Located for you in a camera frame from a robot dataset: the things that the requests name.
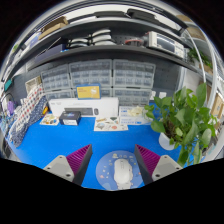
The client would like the grey wall shelf unit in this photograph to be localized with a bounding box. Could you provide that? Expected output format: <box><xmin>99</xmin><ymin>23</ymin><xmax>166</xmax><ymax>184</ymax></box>
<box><xmin>3</xmin><ymin>9</ymin><xmax>201</xmax><ymax>81</ymax></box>

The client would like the round blue printed mouse pad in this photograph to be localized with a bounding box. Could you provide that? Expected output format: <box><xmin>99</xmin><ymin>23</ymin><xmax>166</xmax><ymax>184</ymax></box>
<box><xmin>95</xmin><ymin>149</ymin><xmax>145</xmax><ymax>192</ymax></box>

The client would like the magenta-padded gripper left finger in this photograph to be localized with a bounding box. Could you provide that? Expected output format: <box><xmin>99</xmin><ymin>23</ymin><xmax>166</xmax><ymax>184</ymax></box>
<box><xmin>44</xmin><ymin>143</ymin><xmax>94</xmax><ymax>187</ymax></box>

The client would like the white computer mouse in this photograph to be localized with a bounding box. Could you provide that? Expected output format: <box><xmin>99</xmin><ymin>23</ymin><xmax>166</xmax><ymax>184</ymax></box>
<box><xmin>113</xmin><ymin>158</ymin><xmax>132</xmax><ymax>186</ymax></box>

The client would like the long white keyboard box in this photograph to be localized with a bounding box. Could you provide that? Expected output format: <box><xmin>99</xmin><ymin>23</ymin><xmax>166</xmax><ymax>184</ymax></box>
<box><xmin>48</xmin><ymin>97</ymin><xmax>120</xmax><ymax>118</ymax></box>

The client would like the white metal shelf rack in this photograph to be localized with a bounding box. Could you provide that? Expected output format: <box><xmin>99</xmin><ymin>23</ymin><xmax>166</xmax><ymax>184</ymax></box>
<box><xmin>179</xmin><ymin>14</ymin><xmax>224</xmax><ymax>158</ymax></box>

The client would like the yellow box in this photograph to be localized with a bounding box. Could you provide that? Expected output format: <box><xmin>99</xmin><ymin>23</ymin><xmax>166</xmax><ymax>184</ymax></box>
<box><xmin>75</xmin><ymin>83</ymin><xmax>102</xmax><ymax>100</ymax></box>

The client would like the small black box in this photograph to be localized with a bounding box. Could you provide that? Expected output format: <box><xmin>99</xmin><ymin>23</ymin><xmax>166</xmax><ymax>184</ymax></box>
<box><xmin>58</xmin><ymin>110</ymin><xmax>82</xmax><ymax>127</ymax></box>

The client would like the purple plastic bag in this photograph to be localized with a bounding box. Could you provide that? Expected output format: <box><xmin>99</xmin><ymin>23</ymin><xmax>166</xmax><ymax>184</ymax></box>
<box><xmin>6</xmin><ymin>99</ymin><xmax>16</xmax><ymax>116</ymax></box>

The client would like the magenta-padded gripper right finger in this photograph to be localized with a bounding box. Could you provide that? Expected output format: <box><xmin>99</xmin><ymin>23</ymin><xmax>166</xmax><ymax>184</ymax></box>
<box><xmin>133</xmin><ymin>144</ymin><xmax>183</xmax><ymax>186</ymax></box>

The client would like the green plant in white pot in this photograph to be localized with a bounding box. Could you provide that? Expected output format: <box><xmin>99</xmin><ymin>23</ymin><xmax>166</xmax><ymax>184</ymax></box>
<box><xmin>143</xmin><ymin>82</ymin><xmax>221</xmax><ymax>168</ymax></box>

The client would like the printed sticker sheet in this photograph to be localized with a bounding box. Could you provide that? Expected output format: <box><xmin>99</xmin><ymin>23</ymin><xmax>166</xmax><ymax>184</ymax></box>
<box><xmin>93</xmin><ymin>116</ymin><xmax>129</xmax><ymax>132</ymax></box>
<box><xmin>39</xmin><ymin>114</ymin><xmax>60</xmax><ymax>127</ymax></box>

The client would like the teal plastic bin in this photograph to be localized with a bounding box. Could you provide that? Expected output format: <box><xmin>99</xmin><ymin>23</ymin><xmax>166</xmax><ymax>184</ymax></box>
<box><xmin>3</xmin><ymin>78</ymin><xmax>14</xmax><ymax>92</ymax></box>

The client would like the white woven basket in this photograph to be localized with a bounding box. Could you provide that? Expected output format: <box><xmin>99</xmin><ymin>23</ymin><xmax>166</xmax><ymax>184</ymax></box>
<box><xmin>24</xmin><ymin>75</ymin><xmax>43</xmax><ymax>95</ymax></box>

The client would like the white and blue carton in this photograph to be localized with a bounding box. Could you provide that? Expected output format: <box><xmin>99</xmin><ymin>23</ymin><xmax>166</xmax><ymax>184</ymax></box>
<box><xmin>118</xmin><ymin>105</ymin><xmax>153</xmax><ymax>126</ymax></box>

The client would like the dotted and checked patterned cloth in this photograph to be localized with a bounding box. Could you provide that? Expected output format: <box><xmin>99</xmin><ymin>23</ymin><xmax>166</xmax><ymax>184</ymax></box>
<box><xmin>8</xmin><ymin>83</ymin><xmax>49</xmax><ymax>148</ymax></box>

